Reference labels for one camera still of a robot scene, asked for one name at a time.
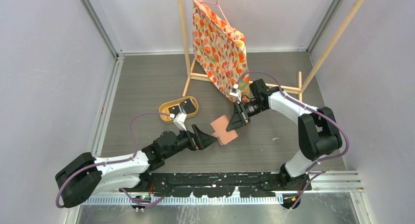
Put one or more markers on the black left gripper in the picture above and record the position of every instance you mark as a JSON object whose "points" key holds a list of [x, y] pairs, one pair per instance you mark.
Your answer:
{"points": [[199, 140]]}

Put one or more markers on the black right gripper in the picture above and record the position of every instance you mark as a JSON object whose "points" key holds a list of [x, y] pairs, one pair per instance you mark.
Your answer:
{"points": [[240, 118]]}

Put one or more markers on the pink blue card holder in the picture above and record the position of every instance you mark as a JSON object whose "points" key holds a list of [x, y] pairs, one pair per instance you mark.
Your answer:
{"points": [[219, 126]]}

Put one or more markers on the yellow oval card tray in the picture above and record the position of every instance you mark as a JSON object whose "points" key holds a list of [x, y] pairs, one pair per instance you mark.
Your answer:
{"points": [[164, 109]]}

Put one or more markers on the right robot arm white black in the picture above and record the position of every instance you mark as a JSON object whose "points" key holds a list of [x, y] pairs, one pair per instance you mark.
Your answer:
{"points": [[318, 135]]}

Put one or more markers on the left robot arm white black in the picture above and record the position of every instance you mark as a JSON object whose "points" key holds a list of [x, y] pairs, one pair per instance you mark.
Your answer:
{"points": [[87, 175]]}

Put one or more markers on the orange floral fabric bag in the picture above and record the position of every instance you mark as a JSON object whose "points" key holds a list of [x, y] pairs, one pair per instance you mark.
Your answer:
{"points": [[220, 49]]}

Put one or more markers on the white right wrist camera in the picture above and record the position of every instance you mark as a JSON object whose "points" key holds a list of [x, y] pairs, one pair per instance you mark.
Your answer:
{"points": [[235, 92]]}

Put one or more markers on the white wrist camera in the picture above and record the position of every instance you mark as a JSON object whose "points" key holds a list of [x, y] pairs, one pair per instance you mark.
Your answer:
{"points": [[235, 92], [178, 120]]}

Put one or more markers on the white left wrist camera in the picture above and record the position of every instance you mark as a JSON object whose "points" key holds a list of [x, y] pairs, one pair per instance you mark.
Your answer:
{"points": [[178, 120]]}

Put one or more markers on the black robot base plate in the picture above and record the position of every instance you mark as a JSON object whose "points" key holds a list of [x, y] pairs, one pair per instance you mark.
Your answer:
{"points": [[218, 185]]}

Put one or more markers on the pink wire hanger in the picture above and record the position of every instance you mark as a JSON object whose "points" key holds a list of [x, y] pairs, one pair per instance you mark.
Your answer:
{"points": [[217, 3]]}

